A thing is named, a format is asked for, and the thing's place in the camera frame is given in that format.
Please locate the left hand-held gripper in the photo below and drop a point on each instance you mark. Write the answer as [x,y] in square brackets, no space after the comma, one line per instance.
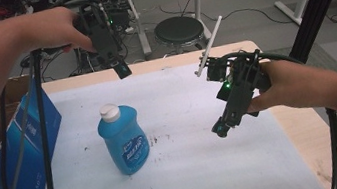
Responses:
[102,38]

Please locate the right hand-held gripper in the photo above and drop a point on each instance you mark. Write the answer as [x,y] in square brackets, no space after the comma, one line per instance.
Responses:
[240,94]

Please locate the person's right hand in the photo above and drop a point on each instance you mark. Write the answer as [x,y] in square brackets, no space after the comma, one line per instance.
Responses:
[289,84]

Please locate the person's left hand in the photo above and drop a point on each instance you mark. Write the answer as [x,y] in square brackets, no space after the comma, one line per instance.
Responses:
[45,28]

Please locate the white antenna rod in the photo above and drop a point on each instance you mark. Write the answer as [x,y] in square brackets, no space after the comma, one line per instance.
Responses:
[211,42]

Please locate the black round stool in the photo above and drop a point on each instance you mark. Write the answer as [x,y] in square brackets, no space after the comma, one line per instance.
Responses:
[178,30]

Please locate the white table mat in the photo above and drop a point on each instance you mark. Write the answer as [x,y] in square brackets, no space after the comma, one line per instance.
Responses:
[193,158]

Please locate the blue bottle with white cap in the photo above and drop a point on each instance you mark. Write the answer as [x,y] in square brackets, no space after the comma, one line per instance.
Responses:
[126,141]

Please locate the blue cardboard box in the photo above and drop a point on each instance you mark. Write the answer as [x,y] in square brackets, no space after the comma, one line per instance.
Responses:
[27,156]

